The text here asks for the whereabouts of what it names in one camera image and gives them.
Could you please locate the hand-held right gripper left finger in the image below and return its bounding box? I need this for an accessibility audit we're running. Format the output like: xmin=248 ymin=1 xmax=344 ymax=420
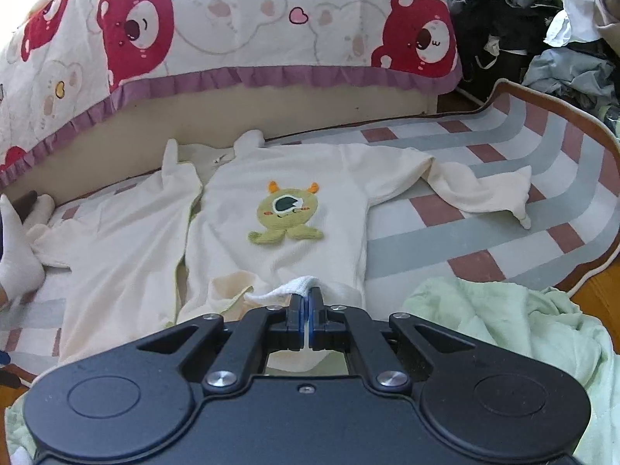
xmin=136 ymin=287 xmax=311 ymax=394

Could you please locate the checkered play mat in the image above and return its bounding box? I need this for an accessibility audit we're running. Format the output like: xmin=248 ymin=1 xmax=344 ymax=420
xmin=0 ymin=80 xmax=620 ymax=383

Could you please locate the light green cloth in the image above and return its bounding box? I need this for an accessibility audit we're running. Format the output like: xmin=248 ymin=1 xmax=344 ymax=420
xmin=5 ymin=276 xmax=617 ymax=465

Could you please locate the pile of dark clothes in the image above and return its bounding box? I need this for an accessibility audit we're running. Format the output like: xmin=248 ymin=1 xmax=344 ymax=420
xmin=436 ymin=0 xmax=620 ymax=129

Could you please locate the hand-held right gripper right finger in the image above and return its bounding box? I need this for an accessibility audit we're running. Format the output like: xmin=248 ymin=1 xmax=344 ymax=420
xmin=308 ymin=287 xmax=478 ymax=391

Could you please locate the cream baby romper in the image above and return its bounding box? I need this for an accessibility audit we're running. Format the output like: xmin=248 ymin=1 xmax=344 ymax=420
xmin=26 ymin=128 xmax=534 ymax=374

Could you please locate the bear print quilt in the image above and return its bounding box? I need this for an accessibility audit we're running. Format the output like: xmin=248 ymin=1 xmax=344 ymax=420
xmin=0 ymin=0 xmax=463 ymax=189

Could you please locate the person's white socked foot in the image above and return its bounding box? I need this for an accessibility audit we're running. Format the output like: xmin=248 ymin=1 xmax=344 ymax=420
xmin=23 ymin=194 xmax=55 ymax=227
xmin=0 ymin=195 xmax=47 ymax=303

